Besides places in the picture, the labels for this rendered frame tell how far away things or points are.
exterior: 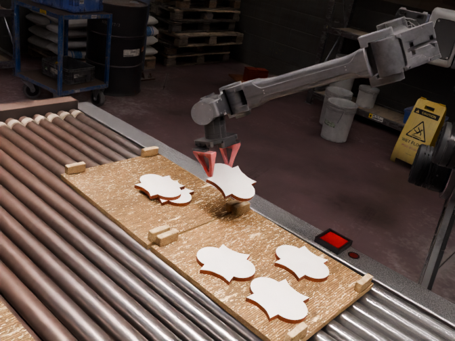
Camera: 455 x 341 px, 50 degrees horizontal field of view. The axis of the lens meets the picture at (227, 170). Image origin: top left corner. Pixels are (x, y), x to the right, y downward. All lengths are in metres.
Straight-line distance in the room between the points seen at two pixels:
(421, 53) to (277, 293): 0.58
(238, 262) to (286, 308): 0.17
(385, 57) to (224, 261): 0.56
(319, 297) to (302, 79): 0.49
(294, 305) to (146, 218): 0.45
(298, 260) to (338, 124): 3.68
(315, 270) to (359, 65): 0.48
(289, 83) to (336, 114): 3.67
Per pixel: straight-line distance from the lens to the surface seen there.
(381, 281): 1.31
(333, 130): 4.86
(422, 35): 1.10
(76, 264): 1.16
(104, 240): 1.23
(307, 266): 1.21
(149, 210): 1.32
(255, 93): 1.20
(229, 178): 1.29
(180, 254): 1.17
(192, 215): 1.33
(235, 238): 1.26
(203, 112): 1.18
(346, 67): 1.09
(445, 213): 2.20
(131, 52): 5.06
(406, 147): 4.74
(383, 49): 1.06
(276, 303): 1.07
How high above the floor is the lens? 1.62
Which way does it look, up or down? 25 degrees down
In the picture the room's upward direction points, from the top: 10 degrees clockwise
